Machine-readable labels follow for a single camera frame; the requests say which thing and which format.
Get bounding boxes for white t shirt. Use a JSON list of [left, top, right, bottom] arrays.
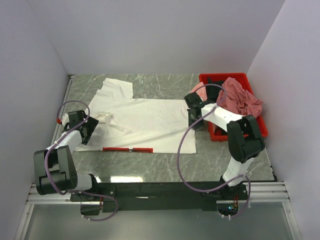
[[75, 78, 197, 154]]

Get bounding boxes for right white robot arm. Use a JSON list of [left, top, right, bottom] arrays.
[[184, 92, 265, 200]]

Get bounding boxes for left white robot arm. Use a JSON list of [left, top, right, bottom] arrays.
[[33, 110, 100, 201]]

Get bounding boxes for light pink t shirt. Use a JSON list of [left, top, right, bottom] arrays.
[[190, 82, 208, 101]]

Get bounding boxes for black t shirt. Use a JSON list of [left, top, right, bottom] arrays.
[[205, 77, 224, 103]]

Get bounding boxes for red plastic bin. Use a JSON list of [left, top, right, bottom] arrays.
[[198, 72, 268, 142]]

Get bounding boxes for dusty pink t shirt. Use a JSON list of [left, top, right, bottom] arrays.
[[216, 77, 263, 118]]

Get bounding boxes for black base beam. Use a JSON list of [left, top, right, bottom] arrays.
[[70, 182, 248, 213]]

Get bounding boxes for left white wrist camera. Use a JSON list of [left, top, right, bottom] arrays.
[[56, 113, 69, 126]]

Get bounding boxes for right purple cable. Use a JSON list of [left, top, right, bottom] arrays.
[[176, 83, 252, 218]]

